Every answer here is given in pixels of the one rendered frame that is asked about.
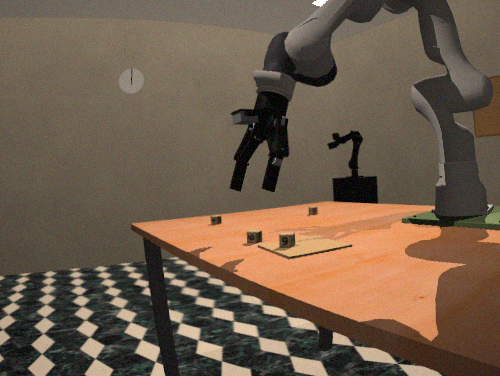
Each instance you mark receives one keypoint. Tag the tan flat mat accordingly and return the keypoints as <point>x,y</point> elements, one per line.
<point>305,246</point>

